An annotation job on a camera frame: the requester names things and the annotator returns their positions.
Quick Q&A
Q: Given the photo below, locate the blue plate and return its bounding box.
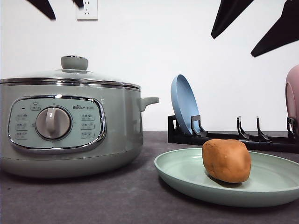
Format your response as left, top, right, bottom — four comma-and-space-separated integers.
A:
171, 74, 200, 135

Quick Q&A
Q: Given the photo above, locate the white wall socket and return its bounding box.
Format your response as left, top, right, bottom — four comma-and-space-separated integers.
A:
77, 0, 98, 21

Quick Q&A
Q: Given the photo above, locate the grey table mat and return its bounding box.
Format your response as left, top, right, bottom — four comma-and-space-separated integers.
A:
0, 131, 299, 224

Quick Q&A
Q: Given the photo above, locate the glass lid with green knob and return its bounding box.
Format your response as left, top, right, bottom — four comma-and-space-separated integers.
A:
0, 56, 141, 89

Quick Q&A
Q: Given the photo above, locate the black plate rack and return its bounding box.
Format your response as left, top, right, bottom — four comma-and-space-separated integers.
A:
168, 115, 299, 153

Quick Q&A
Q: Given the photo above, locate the green electric steamer pot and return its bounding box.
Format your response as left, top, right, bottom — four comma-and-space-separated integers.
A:
0, 80, 159, 178

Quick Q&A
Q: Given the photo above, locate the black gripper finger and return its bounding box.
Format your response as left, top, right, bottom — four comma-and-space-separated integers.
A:
251, 0, 299, 57
211, 0, 253, 38
26, 0, 56, 21
73, 0, 84, 10

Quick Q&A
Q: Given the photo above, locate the pink plate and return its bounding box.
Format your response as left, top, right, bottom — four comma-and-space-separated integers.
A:
285, 64, 299, 137

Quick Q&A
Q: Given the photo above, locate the green plate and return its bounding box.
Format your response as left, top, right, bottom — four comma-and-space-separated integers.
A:
154, 148, 299, 207

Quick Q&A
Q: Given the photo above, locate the brown potato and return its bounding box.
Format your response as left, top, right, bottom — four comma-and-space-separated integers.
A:
202, 139, 252, 183

